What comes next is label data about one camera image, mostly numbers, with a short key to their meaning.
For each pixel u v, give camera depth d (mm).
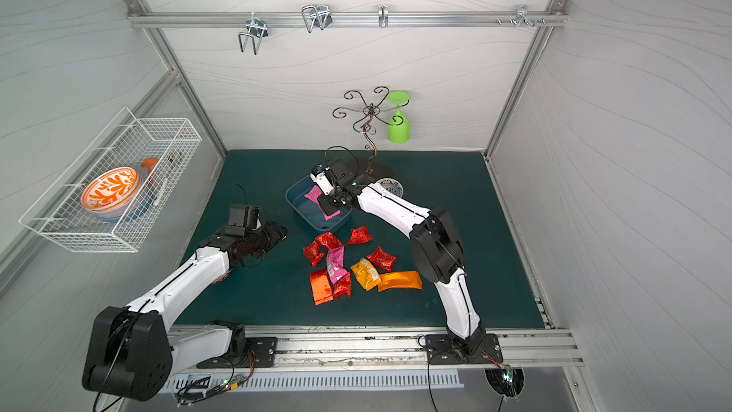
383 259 882
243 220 664
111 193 638
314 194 905
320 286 827
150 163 736
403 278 843
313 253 883
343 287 824
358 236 925
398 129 984
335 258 876
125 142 719
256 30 783
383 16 787
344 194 671
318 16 758
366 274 843
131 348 396
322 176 812
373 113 906
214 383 698
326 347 749
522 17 765
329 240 911
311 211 910
